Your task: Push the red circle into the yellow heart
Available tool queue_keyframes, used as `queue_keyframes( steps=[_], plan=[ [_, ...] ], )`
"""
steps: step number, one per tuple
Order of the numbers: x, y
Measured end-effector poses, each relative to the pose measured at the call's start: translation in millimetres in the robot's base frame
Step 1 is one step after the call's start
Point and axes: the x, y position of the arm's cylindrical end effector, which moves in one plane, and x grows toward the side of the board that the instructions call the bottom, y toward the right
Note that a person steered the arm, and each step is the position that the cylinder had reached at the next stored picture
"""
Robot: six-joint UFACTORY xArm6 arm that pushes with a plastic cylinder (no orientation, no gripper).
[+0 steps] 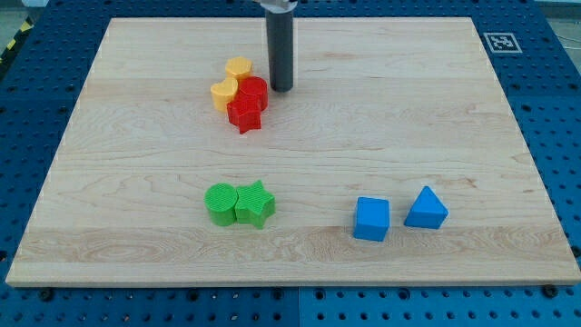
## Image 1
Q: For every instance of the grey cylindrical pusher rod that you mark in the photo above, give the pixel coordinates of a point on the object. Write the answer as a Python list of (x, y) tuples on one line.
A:
[(279, 28)]

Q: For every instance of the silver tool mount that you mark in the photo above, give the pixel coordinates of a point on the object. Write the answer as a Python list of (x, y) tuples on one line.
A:
[(278, 6)]

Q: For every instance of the red circle block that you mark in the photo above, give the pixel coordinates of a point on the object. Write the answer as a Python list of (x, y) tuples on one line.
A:
[(256, 88)]

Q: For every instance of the yellow heart block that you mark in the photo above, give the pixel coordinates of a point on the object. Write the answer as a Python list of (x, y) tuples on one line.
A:
[(223, 93)]

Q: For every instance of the green circle block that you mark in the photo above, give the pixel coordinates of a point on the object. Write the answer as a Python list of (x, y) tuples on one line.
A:
[(220, 200)]

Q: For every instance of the yellow hexagon block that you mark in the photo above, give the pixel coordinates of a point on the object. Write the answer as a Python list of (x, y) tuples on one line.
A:
[(239, 68)]

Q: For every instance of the red star block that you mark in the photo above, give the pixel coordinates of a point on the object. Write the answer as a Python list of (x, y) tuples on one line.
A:
[(244, 111)]

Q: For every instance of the wooden board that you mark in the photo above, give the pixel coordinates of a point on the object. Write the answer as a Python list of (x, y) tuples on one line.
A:
[(380, 108)]

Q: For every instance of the green star block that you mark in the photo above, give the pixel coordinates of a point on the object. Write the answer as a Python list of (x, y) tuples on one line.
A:
[(254, 205)]

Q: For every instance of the blue cube block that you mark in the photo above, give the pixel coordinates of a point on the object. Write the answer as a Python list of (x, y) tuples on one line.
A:
[(371, 219)]

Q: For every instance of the white fiducial marker tag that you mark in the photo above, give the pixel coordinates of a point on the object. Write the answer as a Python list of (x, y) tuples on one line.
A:
[(502, 43)]

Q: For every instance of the blue triangle block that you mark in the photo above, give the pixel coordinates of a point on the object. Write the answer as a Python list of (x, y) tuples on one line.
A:
[(427, 211)]

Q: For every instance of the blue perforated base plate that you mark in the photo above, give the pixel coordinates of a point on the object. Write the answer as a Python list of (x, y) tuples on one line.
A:
[(45, 78)]

